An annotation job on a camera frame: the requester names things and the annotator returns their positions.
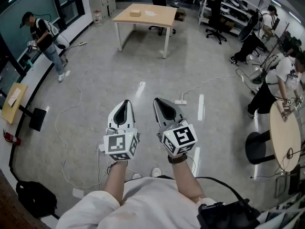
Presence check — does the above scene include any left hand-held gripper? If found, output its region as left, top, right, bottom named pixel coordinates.
left=103, top=100, right=141, bottom=162

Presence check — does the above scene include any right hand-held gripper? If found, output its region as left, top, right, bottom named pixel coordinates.
left=153, top=98, right=199, bottom=157

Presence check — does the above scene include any person's right forearm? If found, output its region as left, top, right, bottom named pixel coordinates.
left=168, top=154, right=207, bottom=204

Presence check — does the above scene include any person's left forearm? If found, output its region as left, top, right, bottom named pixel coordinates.
left=103, top=160, right=129, bottom=206

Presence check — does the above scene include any black wrist band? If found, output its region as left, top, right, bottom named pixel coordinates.
left=167, top=153, right=188, bottom=165

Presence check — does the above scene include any person's white clothing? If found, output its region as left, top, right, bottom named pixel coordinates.
left=56, top=176, right=216, bottom=229

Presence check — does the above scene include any light wooden table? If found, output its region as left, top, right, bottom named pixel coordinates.
left=112, top=3, right=178, bottom=59

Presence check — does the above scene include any white pod device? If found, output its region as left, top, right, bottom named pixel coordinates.
left=53, top=33, right=71, bottom=50

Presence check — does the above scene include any black round floor stand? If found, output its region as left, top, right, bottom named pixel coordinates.
left=248, top=68, right=269, bottom=85

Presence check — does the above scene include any clear plastic water jug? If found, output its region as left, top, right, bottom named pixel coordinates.
left=92, top=10, right=104, bottom=26

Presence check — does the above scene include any small wooden side table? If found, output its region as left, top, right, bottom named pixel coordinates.
left=0, top=82, right=47, bottom=132

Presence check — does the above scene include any white paper sheet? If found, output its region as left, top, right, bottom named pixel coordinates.
left=8, top=87, right=22, bottom=108

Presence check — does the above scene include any red fire extinguisher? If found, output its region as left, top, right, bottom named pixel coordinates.
left=2, top=128, right=22, bottom=146

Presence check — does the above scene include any black backpack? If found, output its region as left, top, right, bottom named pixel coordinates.
left=15, top=180, right=58, bottom=219

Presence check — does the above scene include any black body-worn device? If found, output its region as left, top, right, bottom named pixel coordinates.
left=196, top=198, right=261, bottom=229

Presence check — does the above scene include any round wooden table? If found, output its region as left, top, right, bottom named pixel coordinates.
left=245, top=100, right=302, bottom=173

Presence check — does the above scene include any white shelf rack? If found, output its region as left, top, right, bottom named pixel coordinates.
left=197, top=0, right=265, bottom=37

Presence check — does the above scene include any dark wooden platform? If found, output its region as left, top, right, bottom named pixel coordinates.
left=0, top=170, right=50, bottom=229

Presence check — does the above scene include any long white floor cable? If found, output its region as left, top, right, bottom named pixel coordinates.
left=54, top=53, right=96, bottom=190

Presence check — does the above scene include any white power strip cable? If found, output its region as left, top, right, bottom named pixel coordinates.
left=182, top=74, right=240, bottom=101

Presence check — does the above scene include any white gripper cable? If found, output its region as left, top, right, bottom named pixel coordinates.
left=96, top=143, right=113, bottom=191

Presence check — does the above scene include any black device cable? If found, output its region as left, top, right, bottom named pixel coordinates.
left=194, top=176, right=247, bottom=203

